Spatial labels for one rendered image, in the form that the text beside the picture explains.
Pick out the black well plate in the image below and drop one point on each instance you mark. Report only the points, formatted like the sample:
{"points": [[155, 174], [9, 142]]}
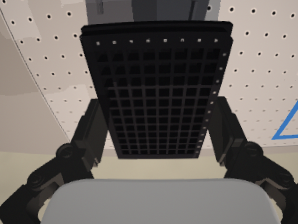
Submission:
{"points": [[153, 129]]}

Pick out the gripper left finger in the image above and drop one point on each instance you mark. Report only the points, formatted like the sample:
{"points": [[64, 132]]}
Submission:
{"points": [[86, 147]]}

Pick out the light grey flat base plate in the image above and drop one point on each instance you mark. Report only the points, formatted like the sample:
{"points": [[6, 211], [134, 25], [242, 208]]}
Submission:
{"points": [[260, 82]]}

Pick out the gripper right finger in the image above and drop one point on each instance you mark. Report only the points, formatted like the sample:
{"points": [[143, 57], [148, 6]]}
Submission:
{"points": [[247, 161]]}

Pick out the blue tape outline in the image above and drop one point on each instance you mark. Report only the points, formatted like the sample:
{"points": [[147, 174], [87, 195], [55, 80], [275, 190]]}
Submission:
{"points": [[284, 124]]}

